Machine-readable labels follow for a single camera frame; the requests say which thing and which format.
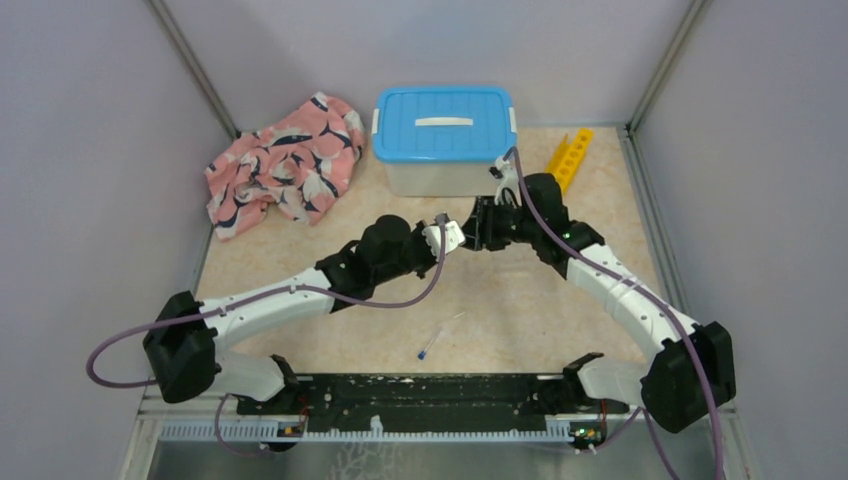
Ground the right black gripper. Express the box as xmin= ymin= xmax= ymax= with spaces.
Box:
xmin=461 ymin=195 xmax=541 ymax=252

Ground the blue plastic bin lid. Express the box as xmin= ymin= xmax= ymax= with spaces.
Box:
xmin=372 ymin=85 xmax=517 ymax=165

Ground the pink patterned cloth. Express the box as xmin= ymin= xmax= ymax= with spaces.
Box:
xmin=204 ymin=92 xmax=367 ymax=242

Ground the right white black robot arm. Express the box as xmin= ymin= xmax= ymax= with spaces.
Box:
xmin=462 ymin=173 xmax=737 ymax=433

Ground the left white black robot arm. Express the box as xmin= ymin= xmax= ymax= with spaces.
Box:
xmin=142 ymin=214 xmax=449 ymax=414

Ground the yellow test tube rack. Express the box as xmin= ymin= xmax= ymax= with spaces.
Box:
xmin=545 ymin=128 xmax=594 ymax=195

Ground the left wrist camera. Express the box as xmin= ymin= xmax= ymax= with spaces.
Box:
xmin=423 ymin=213 xmax=466 ymax=258

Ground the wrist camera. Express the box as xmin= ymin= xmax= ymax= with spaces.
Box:
xmin=489 ymin=156 xmax=521 ymax=207
xmin=423 ymin=213 xmax=466 ymax=258

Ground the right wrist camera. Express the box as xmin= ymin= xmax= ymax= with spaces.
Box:
xmin=489 ymin=156 xmax=521 ymax=207

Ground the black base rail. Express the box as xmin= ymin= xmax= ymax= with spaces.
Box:
xmin=237 ymin=373 xmax=630 ymax=433

